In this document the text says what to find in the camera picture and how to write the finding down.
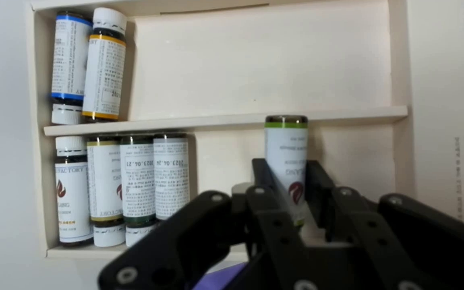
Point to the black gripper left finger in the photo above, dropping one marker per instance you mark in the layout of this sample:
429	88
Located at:
189	236

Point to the white bottle black cap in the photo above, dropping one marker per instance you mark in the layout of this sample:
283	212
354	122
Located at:
172	178

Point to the white bottle olive bands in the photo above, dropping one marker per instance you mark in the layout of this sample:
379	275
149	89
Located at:
106	183

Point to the wooden compartment tray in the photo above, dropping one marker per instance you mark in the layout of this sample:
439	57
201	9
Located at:
265	65

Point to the white bottle dark green bands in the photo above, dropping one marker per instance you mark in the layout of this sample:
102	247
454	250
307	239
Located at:
138	183

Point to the white bottle yellow bands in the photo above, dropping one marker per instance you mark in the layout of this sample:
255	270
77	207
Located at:
106	70

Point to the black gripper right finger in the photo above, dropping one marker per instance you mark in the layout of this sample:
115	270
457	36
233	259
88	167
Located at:
431	247

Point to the white bottle blue bands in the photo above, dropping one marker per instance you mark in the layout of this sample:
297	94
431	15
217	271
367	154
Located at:
70	65

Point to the white bottle red logo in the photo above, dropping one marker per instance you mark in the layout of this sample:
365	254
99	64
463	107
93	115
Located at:
73	199

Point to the purple mat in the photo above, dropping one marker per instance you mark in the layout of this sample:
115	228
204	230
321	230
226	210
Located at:
222	279

